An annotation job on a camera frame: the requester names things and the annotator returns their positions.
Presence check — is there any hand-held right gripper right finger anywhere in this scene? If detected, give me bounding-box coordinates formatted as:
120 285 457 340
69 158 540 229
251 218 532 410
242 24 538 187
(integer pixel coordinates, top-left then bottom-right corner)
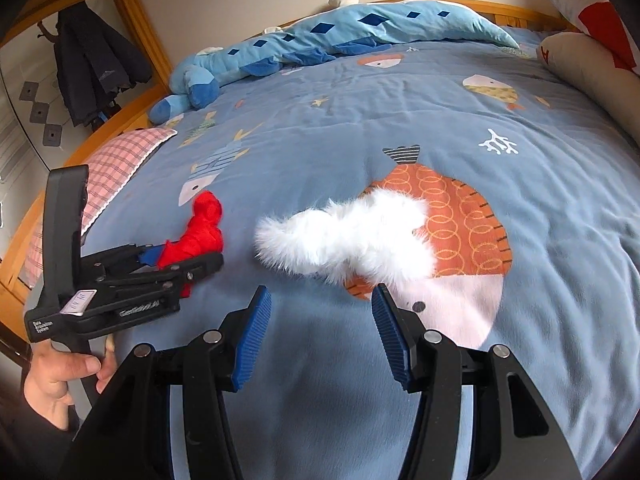
371 283 583 480

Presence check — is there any pink plaid pillow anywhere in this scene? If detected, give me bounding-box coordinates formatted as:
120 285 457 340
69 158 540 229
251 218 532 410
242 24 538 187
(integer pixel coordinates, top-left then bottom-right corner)
20 127 178 291

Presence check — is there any dark hanging coat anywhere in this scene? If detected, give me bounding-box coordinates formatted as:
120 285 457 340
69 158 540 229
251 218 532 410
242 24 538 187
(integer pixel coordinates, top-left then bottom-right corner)
54 2 153 128

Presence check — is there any red knitted cloth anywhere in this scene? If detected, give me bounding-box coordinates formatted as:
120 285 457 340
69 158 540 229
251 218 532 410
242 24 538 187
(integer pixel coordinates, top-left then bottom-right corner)
157 190 225 301

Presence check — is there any person's left forearm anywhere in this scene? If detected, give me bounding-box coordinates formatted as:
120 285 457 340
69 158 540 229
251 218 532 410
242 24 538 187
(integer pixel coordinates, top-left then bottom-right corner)
0 390 81 480

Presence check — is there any blue plush crocodile toy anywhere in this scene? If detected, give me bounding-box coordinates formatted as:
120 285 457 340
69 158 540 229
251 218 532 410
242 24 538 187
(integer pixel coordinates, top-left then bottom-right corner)
150 0 521 123

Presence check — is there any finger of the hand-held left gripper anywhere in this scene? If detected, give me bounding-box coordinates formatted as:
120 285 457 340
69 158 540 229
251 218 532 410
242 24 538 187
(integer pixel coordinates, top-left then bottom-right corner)
97 252 224 293
80 242 166 273

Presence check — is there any wooden bunk bed frame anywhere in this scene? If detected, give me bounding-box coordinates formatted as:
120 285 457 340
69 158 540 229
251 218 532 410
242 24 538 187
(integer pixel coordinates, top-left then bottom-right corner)
0 0 581 356

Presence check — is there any person's left hand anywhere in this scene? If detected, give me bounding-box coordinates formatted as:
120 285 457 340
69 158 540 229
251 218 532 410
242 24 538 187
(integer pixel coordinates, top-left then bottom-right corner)
22 335 119 429

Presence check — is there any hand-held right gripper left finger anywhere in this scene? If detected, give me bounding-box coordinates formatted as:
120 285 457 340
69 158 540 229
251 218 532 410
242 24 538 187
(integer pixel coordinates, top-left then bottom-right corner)
70 285 272 480

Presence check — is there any blue fish print blanket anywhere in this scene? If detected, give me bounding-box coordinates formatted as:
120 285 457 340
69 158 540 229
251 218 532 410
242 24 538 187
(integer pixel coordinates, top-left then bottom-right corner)
30 25 640 480

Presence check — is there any white fluffy fur piece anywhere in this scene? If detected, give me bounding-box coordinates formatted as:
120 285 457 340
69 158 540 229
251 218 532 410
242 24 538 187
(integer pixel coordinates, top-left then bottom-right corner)
254 192 433 286

